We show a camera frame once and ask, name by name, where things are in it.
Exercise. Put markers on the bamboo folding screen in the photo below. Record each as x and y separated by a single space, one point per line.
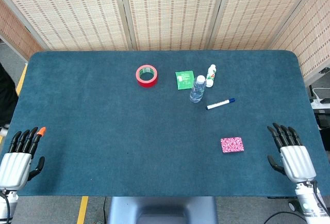
167 15

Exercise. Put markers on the left robot hand, orange fingertip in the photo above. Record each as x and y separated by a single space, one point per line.
15 167

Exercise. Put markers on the red tape roll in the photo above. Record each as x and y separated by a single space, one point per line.
147 84

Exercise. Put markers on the white marker with blue cap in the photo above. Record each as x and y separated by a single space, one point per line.
219 104

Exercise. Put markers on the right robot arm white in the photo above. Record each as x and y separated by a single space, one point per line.
306 203

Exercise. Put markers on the black equipment case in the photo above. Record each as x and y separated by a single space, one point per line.
323 119

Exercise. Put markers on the green flat packet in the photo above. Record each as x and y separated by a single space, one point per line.
183 79

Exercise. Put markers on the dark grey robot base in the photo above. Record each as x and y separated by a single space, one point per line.
162 208

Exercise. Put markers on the person in black clothes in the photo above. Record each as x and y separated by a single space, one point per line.
6 97

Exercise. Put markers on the clear plastic water bottle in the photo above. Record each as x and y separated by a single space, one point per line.
198 89

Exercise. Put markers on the blue felt table cover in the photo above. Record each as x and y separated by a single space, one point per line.
103 131

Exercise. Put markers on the pink white patterned rectangular pad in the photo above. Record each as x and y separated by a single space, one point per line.
232 145

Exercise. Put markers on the small white drink bottle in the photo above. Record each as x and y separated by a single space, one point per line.
211 75

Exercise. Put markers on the white power strip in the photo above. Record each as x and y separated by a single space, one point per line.
321 102

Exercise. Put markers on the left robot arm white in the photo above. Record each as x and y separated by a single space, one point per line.
11 203

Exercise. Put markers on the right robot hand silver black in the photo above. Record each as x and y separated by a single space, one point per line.
296 162

